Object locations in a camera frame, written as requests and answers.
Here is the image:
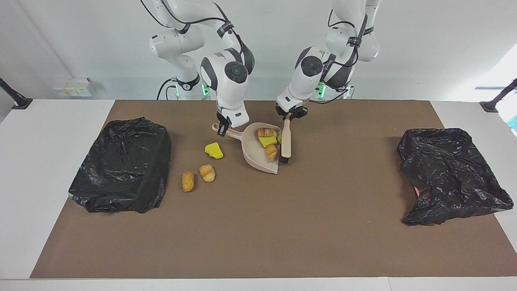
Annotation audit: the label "rounded yellow sponge piece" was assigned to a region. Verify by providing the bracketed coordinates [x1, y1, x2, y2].
[204, 142, 224, 160]

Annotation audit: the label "beige hand brush black bristles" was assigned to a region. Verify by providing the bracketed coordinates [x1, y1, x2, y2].
[280, 115, 292, 164]

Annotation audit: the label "beige plastic dustpan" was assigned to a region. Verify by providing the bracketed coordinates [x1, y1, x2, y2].
[212, 122, 283, 175]

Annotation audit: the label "boxy black bag bin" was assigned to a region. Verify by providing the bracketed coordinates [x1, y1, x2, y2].
[68, 117, 172, 214]

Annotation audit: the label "crumpled black trash bag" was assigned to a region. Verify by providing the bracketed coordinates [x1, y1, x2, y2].
[397, 128, 514, 226]

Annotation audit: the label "brown table mat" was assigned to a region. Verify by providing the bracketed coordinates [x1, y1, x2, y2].
[30, 100, 517, 279]

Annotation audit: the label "black base power cable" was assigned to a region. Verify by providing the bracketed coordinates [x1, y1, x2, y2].
[157, 78, 219, 101]
[311, 83, 356, 101]

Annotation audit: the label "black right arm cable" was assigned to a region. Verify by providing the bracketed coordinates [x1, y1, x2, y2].
[139, 0, 248, 54]

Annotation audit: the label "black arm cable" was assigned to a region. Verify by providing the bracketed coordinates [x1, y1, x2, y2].
[307, 8, 370, 105]
[139, 0, 248, 54]

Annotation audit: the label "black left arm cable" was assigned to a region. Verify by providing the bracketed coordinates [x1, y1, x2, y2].
[307, 8, 370, 105]

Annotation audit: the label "white wall socket box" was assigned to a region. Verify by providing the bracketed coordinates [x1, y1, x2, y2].
[54, 77, 93, 97]

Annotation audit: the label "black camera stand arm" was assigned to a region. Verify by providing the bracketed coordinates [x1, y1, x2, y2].
[480, 78, 517, 113]
[0, 78, 33, 110]

